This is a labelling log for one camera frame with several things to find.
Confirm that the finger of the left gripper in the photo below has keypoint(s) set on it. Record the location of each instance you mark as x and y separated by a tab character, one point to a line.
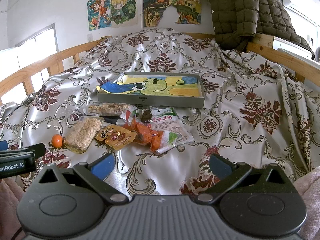
3	145
38	150

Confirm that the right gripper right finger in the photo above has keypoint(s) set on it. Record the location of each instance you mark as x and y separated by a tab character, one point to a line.
230	175

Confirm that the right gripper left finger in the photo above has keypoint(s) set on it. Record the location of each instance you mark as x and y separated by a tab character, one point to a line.
93	175

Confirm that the small orange fruit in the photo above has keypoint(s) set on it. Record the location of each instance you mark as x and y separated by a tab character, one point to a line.
57	141

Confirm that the rice cracker snack pack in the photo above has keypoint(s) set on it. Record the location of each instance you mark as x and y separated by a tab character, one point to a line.
80	136

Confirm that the golden brown snack packet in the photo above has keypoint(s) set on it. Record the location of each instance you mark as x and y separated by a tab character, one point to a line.
115	136

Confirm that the orange spicy snack bag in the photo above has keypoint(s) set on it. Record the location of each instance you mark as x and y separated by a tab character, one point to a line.
145	134

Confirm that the small dark brown snack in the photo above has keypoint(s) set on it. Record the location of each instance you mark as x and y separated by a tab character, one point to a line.
146	116

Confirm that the white dried tofu packet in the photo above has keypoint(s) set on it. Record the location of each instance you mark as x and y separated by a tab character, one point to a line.
174	131

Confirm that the floral satin bedspread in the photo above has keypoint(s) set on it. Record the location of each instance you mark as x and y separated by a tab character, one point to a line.
254	111

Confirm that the mixed nut bar pack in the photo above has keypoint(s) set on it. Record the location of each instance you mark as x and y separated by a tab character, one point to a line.
107	109

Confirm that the pink fuzzy blanket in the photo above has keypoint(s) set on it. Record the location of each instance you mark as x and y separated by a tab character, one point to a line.
309	189

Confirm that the window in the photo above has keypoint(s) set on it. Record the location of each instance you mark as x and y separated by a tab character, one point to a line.
37	47

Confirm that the grey tray with painting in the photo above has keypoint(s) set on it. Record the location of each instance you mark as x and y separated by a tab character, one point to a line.
153	89

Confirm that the anime girl poster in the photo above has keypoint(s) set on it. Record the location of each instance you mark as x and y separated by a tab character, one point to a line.
99	14

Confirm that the olive quilted jacket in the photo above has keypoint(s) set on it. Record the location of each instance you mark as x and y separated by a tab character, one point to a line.
237	22

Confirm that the blond boy poster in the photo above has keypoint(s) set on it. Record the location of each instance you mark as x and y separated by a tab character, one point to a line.
123	13

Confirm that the sunflower painting poster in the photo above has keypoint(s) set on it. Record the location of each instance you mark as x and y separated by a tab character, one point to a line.
153	11

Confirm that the landscape painting poster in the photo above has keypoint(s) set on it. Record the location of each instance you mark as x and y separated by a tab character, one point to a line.
189	11

